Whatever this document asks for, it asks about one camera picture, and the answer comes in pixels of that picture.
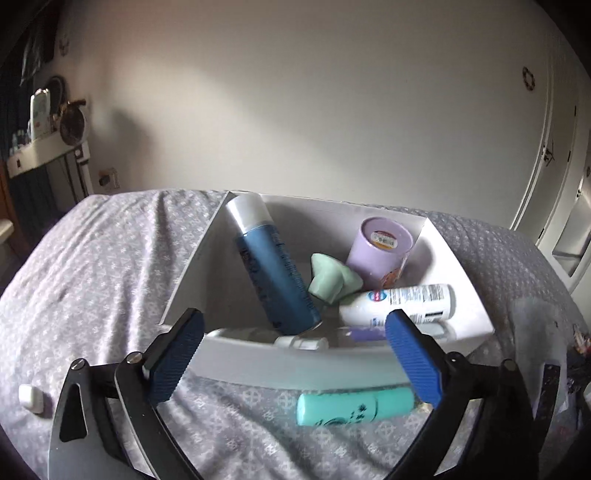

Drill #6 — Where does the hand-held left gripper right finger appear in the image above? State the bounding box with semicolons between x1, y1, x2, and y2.
385;309;537;480

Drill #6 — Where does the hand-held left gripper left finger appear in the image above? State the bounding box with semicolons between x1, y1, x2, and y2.
47;308;206;480

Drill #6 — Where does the small white bottle blue label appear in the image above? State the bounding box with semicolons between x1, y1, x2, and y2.
338;284;457;329

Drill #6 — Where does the white container box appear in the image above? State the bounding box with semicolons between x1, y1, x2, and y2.
159;189;495;393

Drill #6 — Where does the teal tube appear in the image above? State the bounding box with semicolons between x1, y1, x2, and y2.
296;387;416;426

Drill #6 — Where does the purple cup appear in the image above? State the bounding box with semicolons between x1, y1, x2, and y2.
346;217;414;289

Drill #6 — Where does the clear bottle with white label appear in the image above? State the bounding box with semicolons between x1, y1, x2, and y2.
208;320;458;352

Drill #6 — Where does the green funnel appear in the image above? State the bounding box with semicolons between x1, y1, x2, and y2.
308;252;365;305

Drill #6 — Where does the blue spray can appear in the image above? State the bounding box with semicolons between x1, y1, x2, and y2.
226;193;322;335

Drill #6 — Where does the grey fuzzy cloth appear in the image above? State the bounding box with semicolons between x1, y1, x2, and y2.
505;295;568;370

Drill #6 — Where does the white earbud case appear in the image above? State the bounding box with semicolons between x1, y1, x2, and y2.
18;384;44;412

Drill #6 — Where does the white door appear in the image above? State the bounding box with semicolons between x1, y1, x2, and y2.
510;55;591;291

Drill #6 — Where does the small round fan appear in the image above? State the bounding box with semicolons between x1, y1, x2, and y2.
59;102;88;145

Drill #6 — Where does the white appliance on shelf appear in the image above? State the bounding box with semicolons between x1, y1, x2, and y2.
29;89;51;139

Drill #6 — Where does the white wall shelf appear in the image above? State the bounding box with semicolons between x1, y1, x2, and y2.
7;138;90;178

